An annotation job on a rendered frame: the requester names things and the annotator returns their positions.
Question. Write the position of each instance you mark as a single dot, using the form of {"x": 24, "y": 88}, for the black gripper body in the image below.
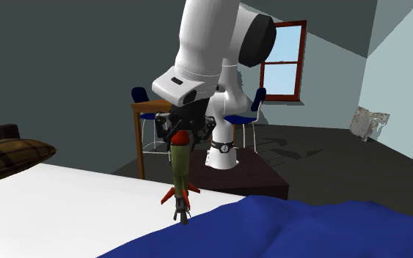
{"x": 191, "y": 112}

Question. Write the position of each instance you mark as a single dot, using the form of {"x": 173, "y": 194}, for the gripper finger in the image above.
{"x": 162, "y": 125}
{"x": 203, "y": 131}

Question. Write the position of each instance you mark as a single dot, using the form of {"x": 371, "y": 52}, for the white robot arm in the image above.
{"x": 206, "y": 39}

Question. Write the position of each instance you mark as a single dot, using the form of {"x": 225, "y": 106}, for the wooden table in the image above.
{"x": 149, "y": 105}

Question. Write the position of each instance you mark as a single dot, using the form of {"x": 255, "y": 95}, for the green toy rocket red fins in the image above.
{"x": 179, "y": 160}

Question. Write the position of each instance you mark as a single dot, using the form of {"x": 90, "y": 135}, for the blue chair with metal legs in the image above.
{"x": 242, "y": 119}
{"x": 140, "y": 94}

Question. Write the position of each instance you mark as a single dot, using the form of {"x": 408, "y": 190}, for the dark brown robot stand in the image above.
{"x": 252, "y": 175}

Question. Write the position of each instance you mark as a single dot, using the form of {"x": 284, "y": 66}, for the red framed window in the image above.
{"x": 285, "y": 60}

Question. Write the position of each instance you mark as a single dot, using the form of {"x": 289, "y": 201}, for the bed with white sheet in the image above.
{"x": 56, "y": 211}

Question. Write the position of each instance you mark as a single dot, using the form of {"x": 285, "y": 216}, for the blue blanket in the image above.
{"x": 299, "y": 232}

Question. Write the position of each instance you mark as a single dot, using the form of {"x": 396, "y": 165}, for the brown plaid pillow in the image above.
{"x": 6, "y": 155}

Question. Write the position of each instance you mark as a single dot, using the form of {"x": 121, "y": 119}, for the pale grey ragged object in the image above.
{"x": 367, "y": 123}

